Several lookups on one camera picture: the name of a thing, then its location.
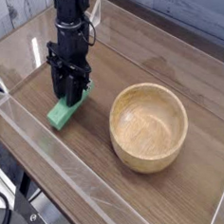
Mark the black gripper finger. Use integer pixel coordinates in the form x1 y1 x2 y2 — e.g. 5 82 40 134
65 75 84 107
51 66 67 99

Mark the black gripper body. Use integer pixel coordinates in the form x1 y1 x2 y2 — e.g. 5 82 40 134
47 42 91 91

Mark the black table leg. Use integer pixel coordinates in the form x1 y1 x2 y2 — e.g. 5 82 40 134
19 173 31 197

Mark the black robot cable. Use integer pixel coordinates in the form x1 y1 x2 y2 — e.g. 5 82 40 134
78 14 99 47

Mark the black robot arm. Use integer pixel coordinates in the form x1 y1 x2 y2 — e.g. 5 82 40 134
47 0 95 107

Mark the brown wooden bowl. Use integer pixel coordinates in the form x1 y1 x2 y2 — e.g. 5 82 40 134
109 83 189 174

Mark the green rectangular block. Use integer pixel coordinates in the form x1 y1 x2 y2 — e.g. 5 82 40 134
47 81 93 131

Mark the clear acrylic tray wall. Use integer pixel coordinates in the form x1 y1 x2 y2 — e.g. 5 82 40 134
0 0 224 224

